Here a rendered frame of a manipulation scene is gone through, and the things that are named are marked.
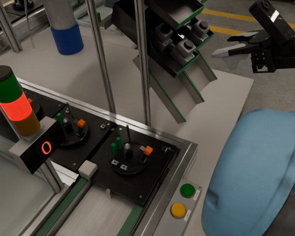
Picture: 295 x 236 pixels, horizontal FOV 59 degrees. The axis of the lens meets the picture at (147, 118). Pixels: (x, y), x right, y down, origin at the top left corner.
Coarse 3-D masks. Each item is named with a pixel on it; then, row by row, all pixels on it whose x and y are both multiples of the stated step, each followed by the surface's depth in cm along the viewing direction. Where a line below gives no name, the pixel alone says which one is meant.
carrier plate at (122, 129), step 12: (120, 132) 96; (132, 132) 95; (108, 144) 92; (156, 144) 91; (168, 144) 91; (96, 156) 89; (156, 156) 87; (168, 156) 87; (108, 168) 85; (156, 168) 84; (96, 180) 82; (108, 180) 82; (120, 180) 82; (132, 180) 81; (144, 180) 81; (156, 180) 81; (120, 192) 79; (132, 192) 79; (144, 192) 78; (144, 204) 76
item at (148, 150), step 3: (141, 147) 78; (144, 147) 78; (147, 147) 77; (150, 147) 77; (141, 150) 78; (144, 150) 77; (147, 150) 77; (150, 150) 77; (144, 153) 78; (147, 153) 77; (150, 153) 77; (144, 156) 80; (141, 159) 82; (144, 159) 81
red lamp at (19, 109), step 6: (24, 96) 53; (12, 102) 51; (18, 102) 51; (24, 102) 53; (6, 108) 51; (12, 108) 51; (18, 108) 52; (24, 108) 53; (30, 108) 55; (6, 114) 54; (12, 114) 52; (18, 114) 53; (24, 114) 54; (12, 120) 54; (18, 120) 54
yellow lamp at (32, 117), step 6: (30, 114) 55; (24, 120) 54; (30, 120) 56; (36, 120) 58; (18, 126) 55; (24, 126) 55; (30, 126) 56; (36, 126) 58; (18, 132) 57; (24, 132) 57; (30, 132) 57
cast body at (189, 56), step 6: (180, 42) 80; (186, 42) 79; (192, 42) 80; (174, 48) 82; (180, 48) 80; (186, 48) 79; (192, 48) 80; (174, 54) 83; (180, 54) 81; (186, 54) 80; (192, 54) 83; (180, 60) 83; (186, 60) 81
